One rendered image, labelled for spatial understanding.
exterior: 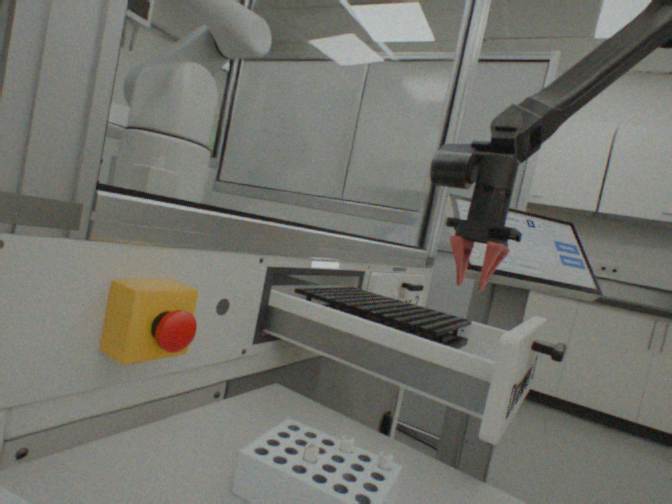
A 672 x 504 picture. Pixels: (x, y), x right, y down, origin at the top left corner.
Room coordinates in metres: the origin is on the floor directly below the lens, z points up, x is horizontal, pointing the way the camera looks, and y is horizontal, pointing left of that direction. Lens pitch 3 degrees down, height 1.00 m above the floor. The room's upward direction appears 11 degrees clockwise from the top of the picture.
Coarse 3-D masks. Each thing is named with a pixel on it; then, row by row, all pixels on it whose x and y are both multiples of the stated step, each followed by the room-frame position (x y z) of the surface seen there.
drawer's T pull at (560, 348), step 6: (534, 342) 0.51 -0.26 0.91; (540, 342) 0.51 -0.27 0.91; (546, 342) 0.52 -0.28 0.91; (558, 342) 0.54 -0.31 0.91; (534, 348) 0.51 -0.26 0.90; (540, 348) 0.51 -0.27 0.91; (546, 348) 0.51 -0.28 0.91; (552, 348) 0.50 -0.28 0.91; (558, 348) 0.49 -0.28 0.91; (564, 348) 0.51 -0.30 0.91; (546, 354) 0.51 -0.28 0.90; (552, 354) 0.48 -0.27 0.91; (558, 354) 0.48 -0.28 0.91; (564, 354) 0.52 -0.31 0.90; (558, 360) 0.48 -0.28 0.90
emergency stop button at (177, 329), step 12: (180, 312) 0.38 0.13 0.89; (168, 324) 0.37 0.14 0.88; (180, 324) 0.38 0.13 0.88; (192, 324) 0.39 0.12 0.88; (156, 336) 0.37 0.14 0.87; (168, 336) 0.37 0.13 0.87; (180, 336) 0.38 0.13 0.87; (192, 336) 0.39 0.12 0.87; (168, 348) 0.37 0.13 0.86; (180, 348) 0.38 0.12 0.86
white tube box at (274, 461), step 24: (288, 432) 0.39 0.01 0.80; (312, 432) 0.40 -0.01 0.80; (240, 456) 0.34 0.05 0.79; (264, 456) 0.34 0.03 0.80; (288, 456) 0.35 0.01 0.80; (336, 456) 0.37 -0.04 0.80; (360, 456) 0.38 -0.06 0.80; (240, 480) 0.34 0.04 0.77; (264, 480) 0.33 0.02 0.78; (288, 480) 0.32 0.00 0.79; (312, 480) 0.32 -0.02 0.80; (336, 480) 0.33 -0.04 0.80; (360, 480) 0.34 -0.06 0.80; (384, 480) 0.34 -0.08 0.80
